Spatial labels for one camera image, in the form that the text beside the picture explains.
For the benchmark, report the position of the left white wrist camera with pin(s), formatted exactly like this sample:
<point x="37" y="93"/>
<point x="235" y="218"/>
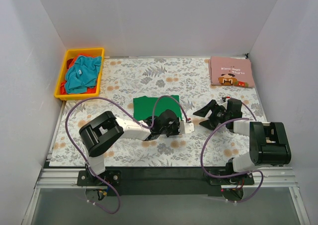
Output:
<point x="186" y="127"/>

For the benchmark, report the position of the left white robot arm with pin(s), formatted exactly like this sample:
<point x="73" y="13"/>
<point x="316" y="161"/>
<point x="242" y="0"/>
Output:
<point x="102" y="132"/>

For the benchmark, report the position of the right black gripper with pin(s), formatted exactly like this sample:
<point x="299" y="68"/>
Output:
<point x="218" y="114"/>

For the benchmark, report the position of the green t-shirt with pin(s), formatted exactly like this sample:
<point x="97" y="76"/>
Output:
<point x="143" y="107"/>

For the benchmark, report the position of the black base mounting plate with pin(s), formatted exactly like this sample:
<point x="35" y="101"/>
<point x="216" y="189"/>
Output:
<point x="168" y="181"/>

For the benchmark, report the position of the aluminium frame rail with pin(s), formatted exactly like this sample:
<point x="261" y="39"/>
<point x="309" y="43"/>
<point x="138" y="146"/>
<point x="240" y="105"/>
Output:
<point x="273" y="199"/>

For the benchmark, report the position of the teal t-shirt in bin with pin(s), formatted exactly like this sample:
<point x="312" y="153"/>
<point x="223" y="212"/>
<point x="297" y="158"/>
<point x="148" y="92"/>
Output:
<point x="82" y="73"/>

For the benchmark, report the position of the floral patterned table mat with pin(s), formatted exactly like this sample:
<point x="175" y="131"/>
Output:
<point x="125" y="79"/>

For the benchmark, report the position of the pink folded t-shirt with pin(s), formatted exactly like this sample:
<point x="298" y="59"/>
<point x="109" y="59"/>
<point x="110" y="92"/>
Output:
<point x="231" y="72"/>

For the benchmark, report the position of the yellow plastic bin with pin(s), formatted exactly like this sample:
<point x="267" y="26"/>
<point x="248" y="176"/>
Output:
<point x="72" y="54"/>

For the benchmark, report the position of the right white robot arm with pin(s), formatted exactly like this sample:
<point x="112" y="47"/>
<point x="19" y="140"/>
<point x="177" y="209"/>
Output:
<point x="268" y="142"/>

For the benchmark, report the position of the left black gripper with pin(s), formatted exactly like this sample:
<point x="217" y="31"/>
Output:
<point x="176" y="126"/>

